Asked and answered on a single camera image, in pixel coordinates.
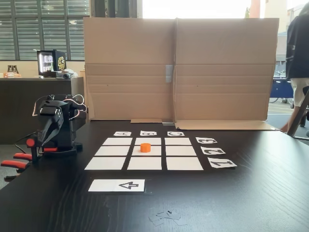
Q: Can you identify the paper sheet number 3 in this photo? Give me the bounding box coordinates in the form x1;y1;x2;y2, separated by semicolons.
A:
195;136;216;145

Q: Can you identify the paper sheet number 1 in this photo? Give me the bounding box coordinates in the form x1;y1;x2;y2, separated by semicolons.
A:
207;159;238;169

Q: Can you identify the black mini fridge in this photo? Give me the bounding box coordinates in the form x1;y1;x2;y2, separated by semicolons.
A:
36;49;67;79

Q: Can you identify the standing person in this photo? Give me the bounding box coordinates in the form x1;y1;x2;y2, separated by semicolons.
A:
281;4;309;132

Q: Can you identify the brown cardboard screen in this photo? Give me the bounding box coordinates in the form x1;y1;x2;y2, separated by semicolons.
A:
83;16;282;131

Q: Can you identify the white grid sheet black tape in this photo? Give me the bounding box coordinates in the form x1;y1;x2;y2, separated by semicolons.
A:
84;137;205;172

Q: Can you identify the red and black clamp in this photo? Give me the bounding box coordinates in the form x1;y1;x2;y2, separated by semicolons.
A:
0;137;59;182

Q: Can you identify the black power cable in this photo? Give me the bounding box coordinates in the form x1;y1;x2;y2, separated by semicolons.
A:
14;131;37;155

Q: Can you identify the paper sheet number 2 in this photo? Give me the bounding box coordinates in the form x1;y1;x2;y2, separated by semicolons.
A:
200;145;226;156

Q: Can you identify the grey tape strip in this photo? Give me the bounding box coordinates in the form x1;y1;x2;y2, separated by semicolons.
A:
165;64;174;84

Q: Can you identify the white arrow paper sheet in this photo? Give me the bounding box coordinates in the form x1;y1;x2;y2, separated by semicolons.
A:
87;178;146;193

